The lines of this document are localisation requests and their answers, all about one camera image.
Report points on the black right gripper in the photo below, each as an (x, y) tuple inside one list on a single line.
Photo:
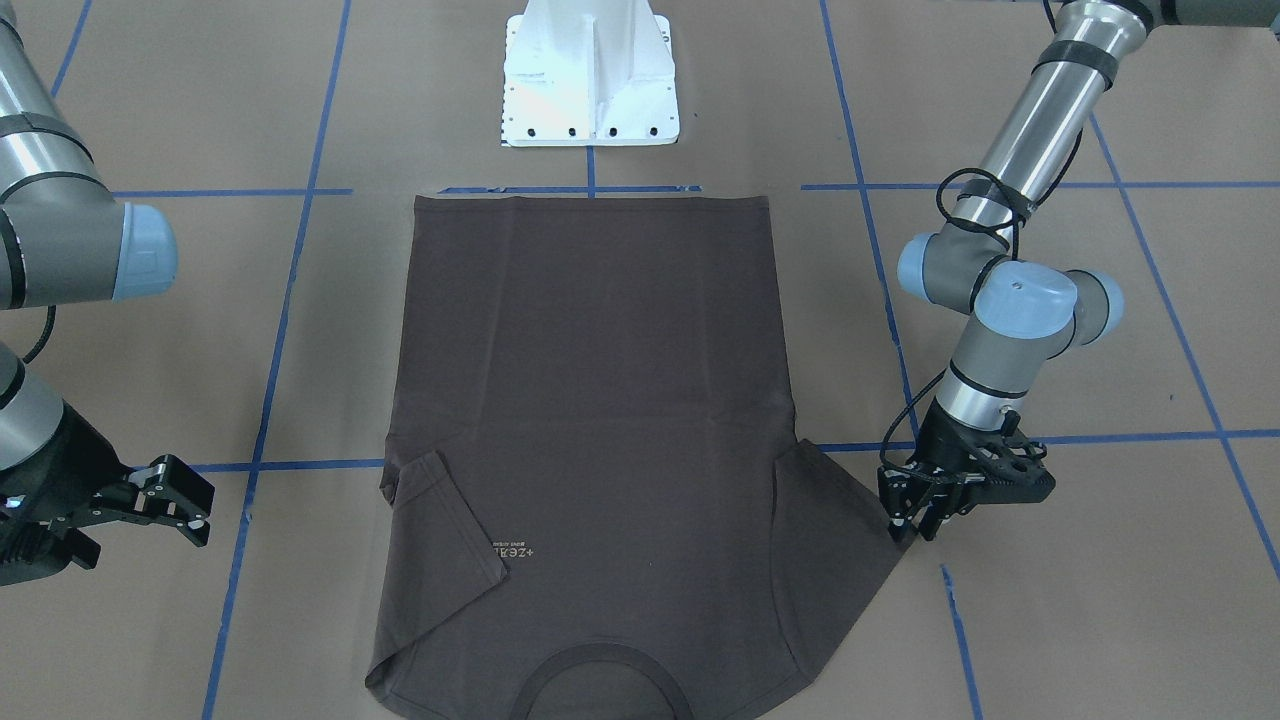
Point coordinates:
[(68, 462)]

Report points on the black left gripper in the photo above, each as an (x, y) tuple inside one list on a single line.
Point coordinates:
[(935, 441)]

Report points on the dark brown t-shirt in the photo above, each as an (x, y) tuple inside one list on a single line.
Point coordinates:
[(600, 507)]

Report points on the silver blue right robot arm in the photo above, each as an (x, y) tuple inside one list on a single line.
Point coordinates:
[(66, 240)]

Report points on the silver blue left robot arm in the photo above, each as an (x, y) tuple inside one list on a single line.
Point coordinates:
[(1020, 314)]

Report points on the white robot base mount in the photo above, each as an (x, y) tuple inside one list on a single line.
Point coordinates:
[(589, 73)]

